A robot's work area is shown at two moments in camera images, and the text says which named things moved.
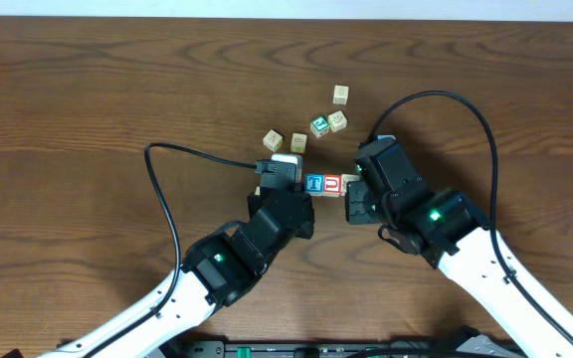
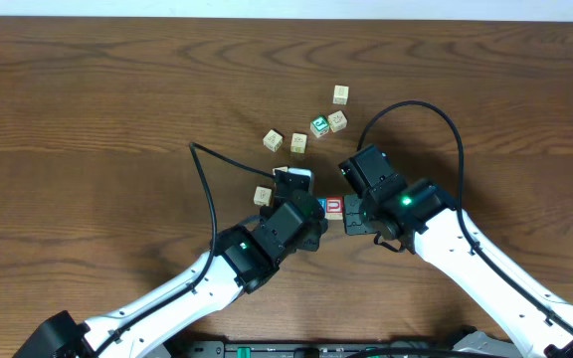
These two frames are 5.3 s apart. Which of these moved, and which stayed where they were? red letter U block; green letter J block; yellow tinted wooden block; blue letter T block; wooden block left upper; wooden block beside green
Moved: red letter U block; blue letter T block
Stayed: yellow tinted wooden block; wooden block beside green; green letter J block; wooden block left upper
